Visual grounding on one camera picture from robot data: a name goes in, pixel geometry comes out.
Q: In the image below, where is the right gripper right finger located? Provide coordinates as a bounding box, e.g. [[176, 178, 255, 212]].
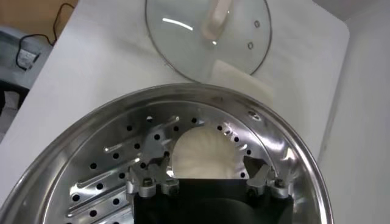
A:
[[243, 155, 295, 199]]

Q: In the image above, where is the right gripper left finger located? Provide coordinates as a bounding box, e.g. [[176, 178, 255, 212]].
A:
[[125, 153, 180, 199]]

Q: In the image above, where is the white steamed baozi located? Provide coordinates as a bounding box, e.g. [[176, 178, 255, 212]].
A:
[[170, 126, 247, 180]]

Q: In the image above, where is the glass lid with cream handle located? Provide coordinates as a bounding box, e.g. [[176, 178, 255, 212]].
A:
[[144, 0, 273, 84]]

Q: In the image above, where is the stainless steel steamer basket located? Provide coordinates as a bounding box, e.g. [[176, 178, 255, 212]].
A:
[[0, 59, 335, 224]]

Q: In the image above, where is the white floor power strip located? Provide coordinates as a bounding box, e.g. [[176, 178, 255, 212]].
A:
[[16, 48, 41, 71]]

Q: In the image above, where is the black floor cable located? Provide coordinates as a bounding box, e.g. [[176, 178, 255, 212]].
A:
[[15, 2, 76, 71]]

